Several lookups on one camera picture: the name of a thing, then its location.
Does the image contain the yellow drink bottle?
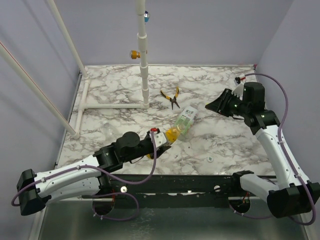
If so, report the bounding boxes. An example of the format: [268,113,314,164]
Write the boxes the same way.
[145,126,182,159]

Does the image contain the clear plastic bottle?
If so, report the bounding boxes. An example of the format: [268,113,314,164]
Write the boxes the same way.
[102,121,121,143]

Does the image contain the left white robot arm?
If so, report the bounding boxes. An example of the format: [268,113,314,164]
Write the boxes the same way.
[11,128,172,216]

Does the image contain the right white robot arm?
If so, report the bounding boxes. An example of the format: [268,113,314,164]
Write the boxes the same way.
[205,82,320,218]

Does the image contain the green label bottle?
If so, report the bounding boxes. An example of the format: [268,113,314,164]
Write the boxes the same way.
[173,103,199,140]

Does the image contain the yellow cap on pipe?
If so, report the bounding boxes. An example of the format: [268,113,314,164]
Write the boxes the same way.
[129,50,141,60]

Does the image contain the blue cap on pipe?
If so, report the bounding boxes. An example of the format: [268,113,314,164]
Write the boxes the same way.
[144,11,150,23]

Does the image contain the left diagonal white pipe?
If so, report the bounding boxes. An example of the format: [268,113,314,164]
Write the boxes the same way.
[0,42,80,139]

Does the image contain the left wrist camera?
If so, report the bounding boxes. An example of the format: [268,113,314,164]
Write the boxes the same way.
[149,128,168,148]

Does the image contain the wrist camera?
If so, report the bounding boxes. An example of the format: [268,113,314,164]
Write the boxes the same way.
[149,128,168,148]
[232,75,246,97]

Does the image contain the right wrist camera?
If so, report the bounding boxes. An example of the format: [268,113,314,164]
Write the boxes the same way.
[232,75,246,97]

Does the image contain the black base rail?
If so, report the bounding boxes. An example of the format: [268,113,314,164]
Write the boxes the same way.
[83,175,246,210]

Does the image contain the yellow handled pliers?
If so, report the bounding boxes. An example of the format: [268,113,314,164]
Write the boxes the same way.
[159,86,181,111]

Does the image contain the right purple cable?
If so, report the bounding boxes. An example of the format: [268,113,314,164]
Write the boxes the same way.
[233,72,317,226]

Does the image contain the white pvc pipe frame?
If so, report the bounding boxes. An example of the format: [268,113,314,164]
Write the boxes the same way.
[47,0,150,135]

